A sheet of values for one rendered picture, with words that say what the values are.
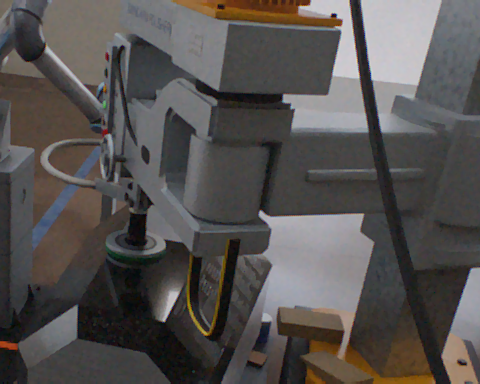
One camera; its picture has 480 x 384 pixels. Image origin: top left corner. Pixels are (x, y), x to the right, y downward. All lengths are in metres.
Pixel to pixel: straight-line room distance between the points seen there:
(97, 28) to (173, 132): 7.43
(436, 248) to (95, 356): 0.98
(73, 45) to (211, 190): 7.78
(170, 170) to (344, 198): 0.45
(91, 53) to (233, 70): 7.87
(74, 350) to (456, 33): 1.30
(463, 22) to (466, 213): 0.46
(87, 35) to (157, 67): 7.11
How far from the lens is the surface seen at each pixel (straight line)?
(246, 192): 1.52
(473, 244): 1.94
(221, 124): 1.44
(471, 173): 1.79
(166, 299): 2.05
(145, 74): 2.06
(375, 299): 2.05
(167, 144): 1.73
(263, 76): 1.37
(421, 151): 1.75
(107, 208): 4.42
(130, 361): 1.93
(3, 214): 3.18
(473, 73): 1.78
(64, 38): 9.24
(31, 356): 2.07
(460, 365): 2.27
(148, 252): 2.27
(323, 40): 1.42
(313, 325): 2.14
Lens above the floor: 1.87
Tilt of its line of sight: 25 degrees down
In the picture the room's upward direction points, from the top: 7 degrees clockwise
